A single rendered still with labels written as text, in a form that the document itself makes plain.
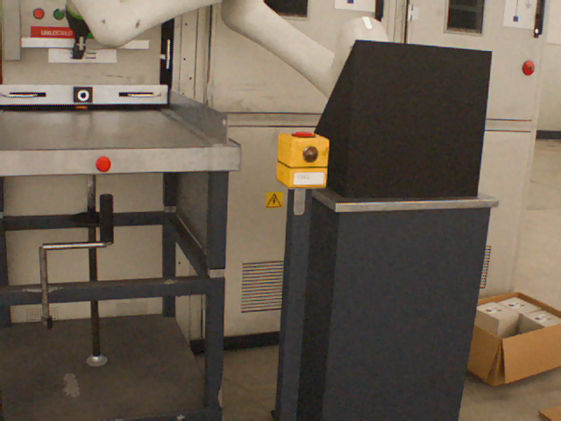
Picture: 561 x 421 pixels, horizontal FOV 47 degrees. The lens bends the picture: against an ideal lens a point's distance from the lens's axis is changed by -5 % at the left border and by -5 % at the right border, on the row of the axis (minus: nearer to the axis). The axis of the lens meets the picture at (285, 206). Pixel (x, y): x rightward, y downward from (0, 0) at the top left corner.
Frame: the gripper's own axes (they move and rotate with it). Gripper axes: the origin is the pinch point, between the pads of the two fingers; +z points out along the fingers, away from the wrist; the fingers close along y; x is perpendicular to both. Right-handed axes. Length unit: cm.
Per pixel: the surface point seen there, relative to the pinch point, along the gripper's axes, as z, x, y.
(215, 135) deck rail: -39, 29, 43
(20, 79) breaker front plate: 11.0, -17.1, 4.0
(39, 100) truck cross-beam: 13.1, -11.3, 10.1
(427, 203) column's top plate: -57, 72, 66
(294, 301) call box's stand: -51, 39, 84
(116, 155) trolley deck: -46, 5, 50
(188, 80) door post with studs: 6.6, 35.1, 5.9
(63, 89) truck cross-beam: 11.2, -4.0, 7.0
